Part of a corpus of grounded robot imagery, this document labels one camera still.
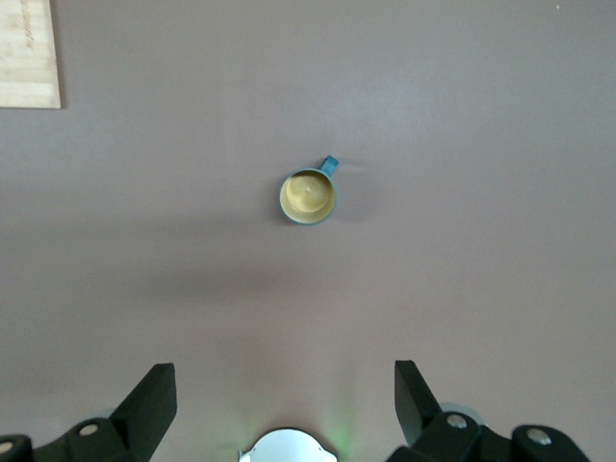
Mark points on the teal mug with yellow inside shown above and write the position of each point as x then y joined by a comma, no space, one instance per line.
308,199

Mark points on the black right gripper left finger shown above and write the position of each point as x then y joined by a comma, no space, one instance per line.
139,414

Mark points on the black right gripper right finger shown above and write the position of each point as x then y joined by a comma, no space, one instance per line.
423,423

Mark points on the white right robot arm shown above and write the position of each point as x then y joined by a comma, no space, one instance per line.
288,447

